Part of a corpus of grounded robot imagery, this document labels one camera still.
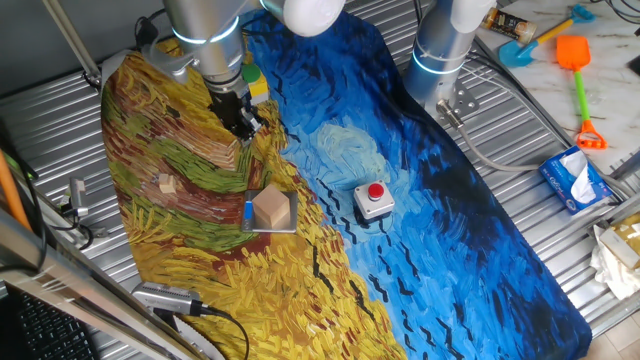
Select large wooden cube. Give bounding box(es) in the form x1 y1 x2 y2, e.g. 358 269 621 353
250 183 292 231

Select painted blue yellow cloth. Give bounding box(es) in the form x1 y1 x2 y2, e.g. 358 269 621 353
99 8 594 360

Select blue tissue box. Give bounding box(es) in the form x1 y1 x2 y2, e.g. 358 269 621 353
537 145 614 217

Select brown cardboard box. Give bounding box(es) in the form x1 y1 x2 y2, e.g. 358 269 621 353
598 211 640 272

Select green button yellow box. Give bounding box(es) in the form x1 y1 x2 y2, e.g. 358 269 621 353
240 62 272 107

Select small wooden block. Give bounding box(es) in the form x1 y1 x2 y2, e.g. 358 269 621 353
157 173 178 196

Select white crumpled cloth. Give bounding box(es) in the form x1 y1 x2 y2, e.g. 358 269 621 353
589 223 640 302

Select red button grey box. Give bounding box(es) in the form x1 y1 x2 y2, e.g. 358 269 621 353
352 180 397 222

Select orange toy shovel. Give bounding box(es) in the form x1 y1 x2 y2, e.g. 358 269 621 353
555 34 609 151

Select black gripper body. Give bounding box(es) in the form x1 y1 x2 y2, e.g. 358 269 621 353
208 83 257 133

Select silver camera with cable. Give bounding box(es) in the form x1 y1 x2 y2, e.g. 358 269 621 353
130 280 251 360

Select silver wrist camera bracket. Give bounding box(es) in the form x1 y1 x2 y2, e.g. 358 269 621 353
139 41 202 85

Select grey metal pole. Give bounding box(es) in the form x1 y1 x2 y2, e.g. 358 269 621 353
41 0 104 90

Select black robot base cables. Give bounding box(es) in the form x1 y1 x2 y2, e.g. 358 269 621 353
468 33 577 149

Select black keyboard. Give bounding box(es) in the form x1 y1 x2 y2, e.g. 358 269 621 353
13 288 102 360

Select brown labelled bottle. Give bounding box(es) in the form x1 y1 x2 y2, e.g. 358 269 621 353
480 6 539 46

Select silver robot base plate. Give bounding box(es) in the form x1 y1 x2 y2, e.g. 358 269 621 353
424 78 482 125

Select small silver clamped camera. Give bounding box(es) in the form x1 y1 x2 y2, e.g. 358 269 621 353
58 176 110 240

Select aluminium frame bar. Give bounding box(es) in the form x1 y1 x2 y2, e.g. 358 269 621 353
0 206 202 360

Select grey corrugated hose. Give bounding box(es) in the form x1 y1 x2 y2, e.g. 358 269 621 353
436 98 542 174

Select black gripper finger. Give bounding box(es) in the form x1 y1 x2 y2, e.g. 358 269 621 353
225 113 249 142
240 115 265 147

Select silver digital pocket scale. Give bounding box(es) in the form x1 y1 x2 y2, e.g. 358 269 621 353
240 189 300 235

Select blue toy shovel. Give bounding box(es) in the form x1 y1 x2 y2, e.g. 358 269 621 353
497 3 597 69

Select orange stick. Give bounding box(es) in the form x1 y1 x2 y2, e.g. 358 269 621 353
0 148 34 232

